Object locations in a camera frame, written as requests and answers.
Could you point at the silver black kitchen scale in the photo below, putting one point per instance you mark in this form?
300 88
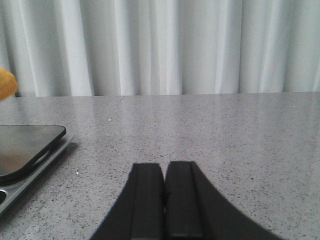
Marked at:
26 151

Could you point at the orange corn cob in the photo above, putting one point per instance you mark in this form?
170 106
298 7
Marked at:
8 84

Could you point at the white pleated curtain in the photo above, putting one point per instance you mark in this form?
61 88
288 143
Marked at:
160 47

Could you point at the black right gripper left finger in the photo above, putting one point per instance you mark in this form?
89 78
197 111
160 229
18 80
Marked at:
138 213

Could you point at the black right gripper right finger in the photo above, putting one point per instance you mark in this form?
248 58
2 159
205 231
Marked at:
196 210

